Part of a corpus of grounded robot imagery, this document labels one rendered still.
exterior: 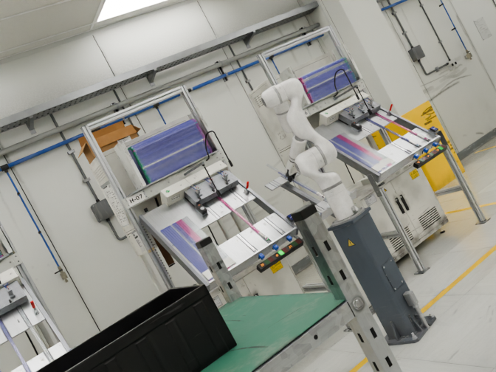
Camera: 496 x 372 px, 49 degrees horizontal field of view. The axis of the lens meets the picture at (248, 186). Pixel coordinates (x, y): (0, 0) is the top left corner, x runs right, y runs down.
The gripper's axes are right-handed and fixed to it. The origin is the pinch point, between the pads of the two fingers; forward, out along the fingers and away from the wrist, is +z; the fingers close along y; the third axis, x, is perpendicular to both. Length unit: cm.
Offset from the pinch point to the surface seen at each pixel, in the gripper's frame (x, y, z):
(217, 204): -27, 35, 24
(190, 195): -40, 47, 19
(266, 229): 10.0, 27.8, 20.0
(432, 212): 52, -123, 64
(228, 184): -32.2, 22.2, 17.0
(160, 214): -44, 68, 27
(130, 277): -109, 53, 169
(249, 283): 16, 43, 55
